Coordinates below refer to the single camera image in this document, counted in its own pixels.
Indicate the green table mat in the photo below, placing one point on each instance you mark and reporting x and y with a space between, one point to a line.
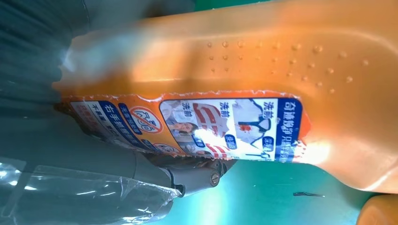
264 202

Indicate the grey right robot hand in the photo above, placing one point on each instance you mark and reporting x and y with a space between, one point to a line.
77 146

